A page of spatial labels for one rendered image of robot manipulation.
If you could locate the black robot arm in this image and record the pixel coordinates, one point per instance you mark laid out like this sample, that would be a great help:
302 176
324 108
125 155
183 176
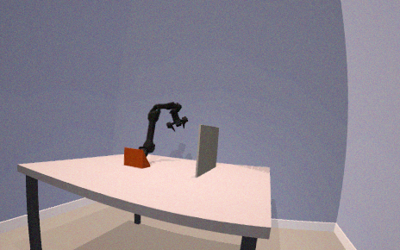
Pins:
153 117

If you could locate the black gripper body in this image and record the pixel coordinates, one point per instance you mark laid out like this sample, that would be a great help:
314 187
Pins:
169 125

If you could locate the beige wall panel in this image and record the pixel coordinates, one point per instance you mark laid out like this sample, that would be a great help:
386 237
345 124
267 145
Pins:
207 145

